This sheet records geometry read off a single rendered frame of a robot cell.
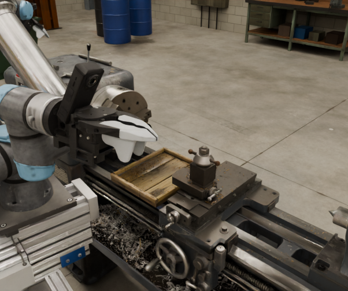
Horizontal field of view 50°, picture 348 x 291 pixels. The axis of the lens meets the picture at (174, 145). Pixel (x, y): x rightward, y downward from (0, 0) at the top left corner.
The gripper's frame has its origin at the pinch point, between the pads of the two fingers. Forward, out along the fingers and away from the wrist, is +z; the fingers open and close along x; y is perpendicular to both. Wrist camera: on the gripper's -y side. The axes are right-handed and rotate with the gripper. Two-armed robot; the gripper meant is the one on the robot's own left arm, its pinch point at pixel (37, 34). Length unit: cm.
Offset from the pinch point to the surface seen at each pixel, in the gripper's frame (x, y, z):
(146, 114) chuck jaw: 65, 23, 19
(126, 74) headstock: 45.3, 2.1, 19.4
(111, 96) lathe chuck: 51, 24, 4
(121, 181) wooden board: 65, 58, 19
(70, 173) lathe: 32, 58, 31
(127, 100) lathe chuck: 56, 21, 11
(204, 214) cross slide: 109, 66, 2
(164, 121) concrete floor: -9, -83, 244
